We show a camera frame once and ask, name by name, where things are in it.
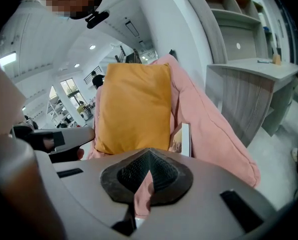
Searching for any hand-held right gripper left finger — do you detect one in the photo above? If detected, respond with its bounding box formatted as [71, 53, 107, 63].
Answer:
[35, 147, 152, 240]

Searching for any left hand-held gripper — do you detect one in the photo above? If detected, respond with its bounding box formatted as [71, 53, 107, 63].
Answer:
[13, 125, 96, 164]

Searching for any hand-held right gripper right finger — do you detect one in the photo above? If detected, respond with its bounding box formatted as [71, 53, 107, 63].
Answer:
[135, 147, 278, 240]

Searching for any book with white pages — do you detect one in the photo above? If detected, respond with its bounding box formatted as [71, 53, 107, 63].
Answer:
[170, 122, 192, 158]

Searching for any person's left forearm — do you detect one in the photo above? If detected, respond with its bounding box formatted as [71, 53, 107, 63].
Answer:
[0, 56, 27, 136]

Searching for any person's left hand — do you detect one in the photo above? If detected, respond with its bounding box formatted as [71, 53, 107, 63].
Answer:
[43, 137, 85, 161]

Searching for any white metal storage rack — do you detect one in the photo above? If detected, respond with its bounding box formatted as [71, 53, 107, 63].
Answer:
[46, 96, 73, 129]

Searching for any pink cushioned chair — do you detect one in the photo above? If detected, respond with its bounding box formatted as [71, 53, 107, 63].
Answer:
[86, 53, 261, 219]

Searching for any orange pillow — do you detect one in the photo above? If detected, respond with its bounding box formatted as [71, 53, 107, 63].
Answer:
[94, 62, 172, 156]

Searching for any black stair railing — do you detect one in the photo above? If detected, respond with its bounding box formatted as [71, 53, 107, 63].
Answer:
[113, 45, 142, 65]

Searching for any grey wood-grain desk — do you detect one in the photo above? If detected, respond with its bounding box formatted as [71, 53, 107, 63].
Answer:
[204, 57, 298, 149]

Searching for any grey wooden shelf unit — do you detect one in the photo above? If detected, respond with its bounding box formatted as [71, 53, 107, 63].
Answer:
[183, 0, 284, 65]

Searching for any black head-worn camera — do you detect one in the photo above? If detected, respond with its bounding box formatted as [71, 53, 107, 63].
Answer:
[85, 9, 111, 30]

